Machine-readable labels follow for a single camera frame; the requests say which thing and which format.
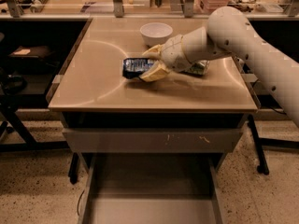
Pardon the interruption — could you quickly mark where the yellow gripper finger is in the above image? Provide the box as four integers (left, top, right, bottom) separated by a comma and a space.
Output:
139, 61, 170, 82
142, 45, 163, 60

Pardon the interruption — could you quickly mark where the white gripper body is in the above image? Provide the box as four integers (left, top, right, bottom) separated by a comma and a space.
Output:
160, 27, 231, 72

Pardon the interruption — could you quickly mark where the blue pepsi can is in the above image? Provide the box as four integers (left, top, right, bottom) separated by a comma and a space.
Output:
122, 58, 154, 79

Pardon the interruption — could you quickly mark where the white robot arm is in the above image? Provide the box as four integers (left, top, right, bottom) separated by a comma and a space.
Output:
140, 7, 299, 126

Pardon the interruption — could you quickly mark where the green soda can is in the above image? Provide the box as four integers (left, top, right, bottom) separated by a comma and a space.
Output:
184, 60, 209, 76

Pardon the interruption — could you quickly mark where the grey drawer cabinet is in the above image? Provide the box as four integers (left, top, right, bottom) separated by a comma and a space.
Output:
45, 17, 262, 224

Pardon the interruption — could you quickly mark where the closed top drawer front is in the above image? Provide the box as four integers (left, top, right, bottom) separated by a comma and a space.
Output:
63, 128, 242, 153

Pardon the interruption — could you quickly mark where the open middle drawer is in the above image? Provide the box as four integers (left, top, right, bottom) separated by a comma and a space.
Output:
78, 154, 226, 224

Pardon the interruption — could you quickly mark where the white ceramic bowl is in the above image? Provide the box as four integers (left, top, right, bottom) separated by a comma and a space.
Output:
140, 22, 173, 47

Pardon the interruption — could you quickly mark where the black table leg right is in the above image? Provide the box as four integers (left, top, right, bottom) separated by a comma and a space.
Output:
248, 115, 269, 175

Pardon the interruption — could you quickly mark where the black frame leg left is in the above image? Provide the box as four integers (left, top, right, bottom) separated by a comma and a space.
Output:
0, 103, 68, 152

